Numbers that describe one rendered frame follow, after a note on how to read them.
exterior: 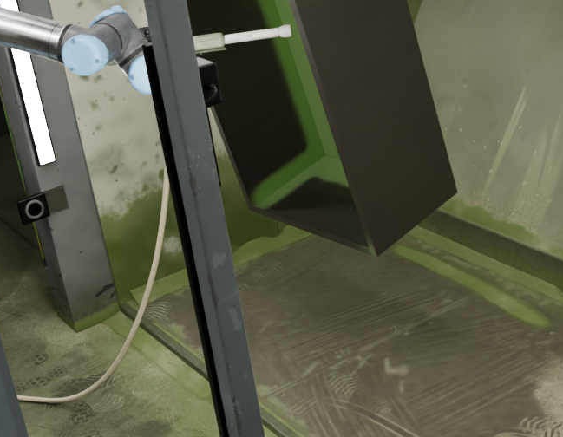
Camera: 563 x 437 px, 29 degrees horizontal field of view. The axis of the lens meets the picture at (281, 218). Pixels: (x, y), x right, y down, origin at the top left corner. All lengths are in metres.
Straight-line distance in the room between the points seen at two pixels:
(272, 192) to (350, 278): 0.52
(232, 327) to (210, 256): 0.14
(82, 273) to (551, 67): 1.78
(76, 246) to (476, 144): 1.47
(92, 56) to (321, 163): 1.38
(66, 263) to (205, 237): 2.14
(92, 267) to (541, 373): 1.60
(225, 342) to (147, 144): 2.10
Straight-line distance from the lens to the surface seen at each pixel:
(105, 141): 3.80
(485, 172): 3.94
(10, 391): 3.06
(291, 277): 3.95
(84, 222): 3.84
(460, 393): 3.22
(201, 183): 1.71
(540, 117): 3.84
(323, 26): 2.79
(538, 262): 3.73
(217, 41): 2.87
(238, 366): 1.87
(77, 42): 2.43
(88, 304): 3.95
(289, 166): 3.58
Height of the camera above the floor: 1.84
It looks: 24 degrees down
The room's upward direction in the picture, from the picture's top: 9 degrees counter-clockwise
